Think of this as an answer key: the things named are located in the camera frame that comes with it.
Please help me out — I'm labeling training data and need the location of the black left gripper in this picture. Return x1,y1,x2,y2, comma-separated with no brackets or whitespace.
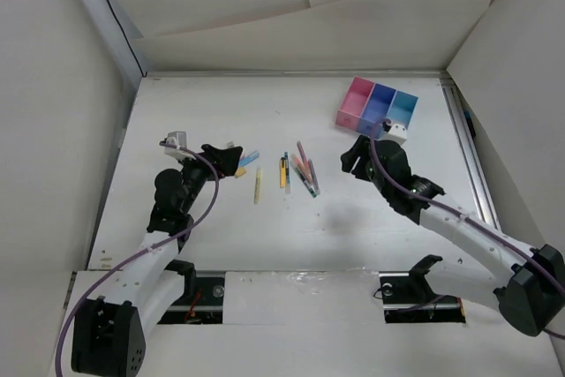
176,145,240,213

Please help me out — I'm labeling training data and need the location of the pale yellow highlighter pen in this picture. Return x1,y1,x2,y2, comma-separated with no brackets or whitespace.
253,167,262,205

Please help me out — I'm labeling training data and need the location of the brown pink pen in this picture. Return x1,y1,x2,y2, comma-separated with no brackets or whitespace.
308,159,320,195

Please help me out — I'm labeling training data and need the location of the green capped pen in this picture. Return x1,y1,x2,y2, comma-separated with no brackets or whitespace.
290,163,318,198

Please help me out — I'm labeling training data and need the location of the orange highlighter pen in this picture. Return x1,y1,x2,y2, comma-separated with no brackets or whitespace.
290,154,312,184

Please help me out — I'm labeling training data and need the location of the blue teal gel pen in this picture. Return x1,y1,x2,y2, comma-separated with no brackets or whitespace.
283,151,291,194

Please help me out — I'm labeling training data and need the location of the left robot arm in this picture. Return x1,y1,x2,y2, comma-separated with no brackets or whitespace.
64,135,243,376

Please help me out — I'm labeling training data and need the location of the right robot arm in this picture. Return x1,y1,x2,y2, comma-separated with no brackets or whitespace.
340,135,564,336

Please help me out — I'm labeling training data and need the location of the light blue utility knife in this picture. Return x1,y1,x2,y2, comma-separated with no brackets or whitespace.
238,151,260,167

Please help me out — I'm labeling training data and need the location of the pink container compartment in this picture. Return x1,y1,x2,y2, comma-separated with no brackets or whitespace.
335,77,375,131

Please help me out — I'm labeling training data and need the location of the dark blue container compartment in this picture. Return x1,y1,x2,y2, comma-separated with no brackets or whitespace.
358,83,396,135

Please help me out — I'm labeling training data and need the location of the light blue container compartment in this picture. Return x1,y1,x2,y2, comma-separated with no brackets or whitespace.
385,91,418,130

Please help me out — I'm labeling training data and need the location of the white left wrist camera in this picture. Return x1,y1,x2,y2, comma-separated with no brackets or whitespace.
160,131,188,161

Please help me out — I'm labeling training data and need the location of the aluminium rail right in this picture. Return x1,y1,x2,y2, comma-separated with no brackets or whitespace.
440,79,501,230

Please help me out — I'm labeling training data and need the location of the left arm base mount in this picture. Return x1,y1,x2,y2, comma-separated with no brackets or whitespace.
159,260,226,325

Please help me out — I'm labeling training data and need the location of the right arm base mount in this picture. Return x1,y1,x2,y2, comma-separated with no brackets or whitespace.
373,255,466,324

